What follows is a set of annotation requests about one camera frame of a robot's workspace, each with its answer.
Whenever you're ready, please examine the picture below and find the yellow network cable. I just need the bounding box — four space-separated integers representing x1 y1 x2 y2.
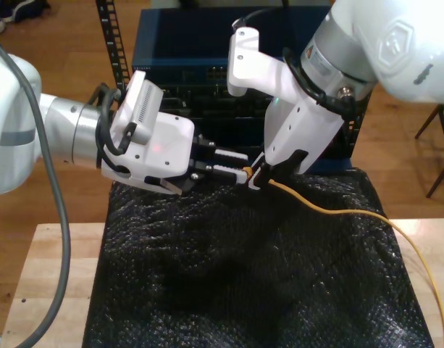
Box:
243 165 444 348

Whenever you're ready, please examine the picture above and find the black tray with red light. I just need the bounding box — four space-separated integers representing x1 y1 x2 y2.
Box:
188 115 353 161

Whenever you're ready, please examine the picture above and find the blue flat rack unit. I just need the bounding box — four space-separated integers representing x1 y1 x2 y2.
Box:
307 155 356 174

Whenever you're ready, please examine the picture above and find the black rack server unit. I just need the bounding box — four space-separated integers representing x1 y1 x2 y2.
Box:
159 84 277 120

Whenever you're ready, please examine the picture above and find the black bubble mat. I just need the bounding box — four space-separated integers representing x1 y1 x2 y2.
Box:
82 170 435 348

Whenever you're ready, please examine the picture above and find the dark shoe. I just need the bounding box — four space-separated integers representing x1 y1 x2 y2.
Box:
0 0 51 24

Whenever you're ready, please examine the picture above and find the black perforated rack post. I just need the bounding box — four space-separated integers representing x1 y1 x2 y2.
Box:
95 0 135 91
345 103 369 160

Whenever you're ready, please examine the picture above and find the blue network switch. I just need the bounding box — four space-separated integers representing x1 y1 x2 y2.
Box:
131 7 333 88

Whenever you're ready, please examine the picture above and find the grey camera cable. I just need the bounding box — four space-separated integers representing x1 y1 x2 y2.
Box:
0 36 72 348

